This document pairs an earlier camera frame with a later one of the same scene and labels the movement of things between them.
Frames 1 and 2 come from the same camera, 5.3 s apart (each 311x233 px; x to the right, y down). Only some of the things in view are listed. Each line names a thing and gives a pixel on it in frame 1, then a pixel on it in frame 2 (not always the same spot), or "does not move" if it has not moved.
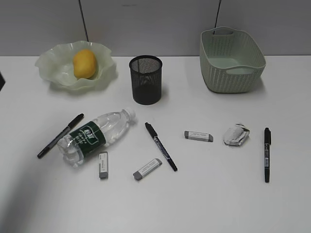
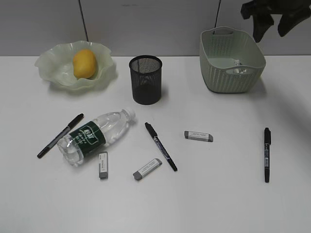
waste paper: (236, 135) -> (236, 63)
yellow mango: (84, 64) does not move
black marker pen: (162, 145) does not move
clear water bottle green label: (85, 140) does not move
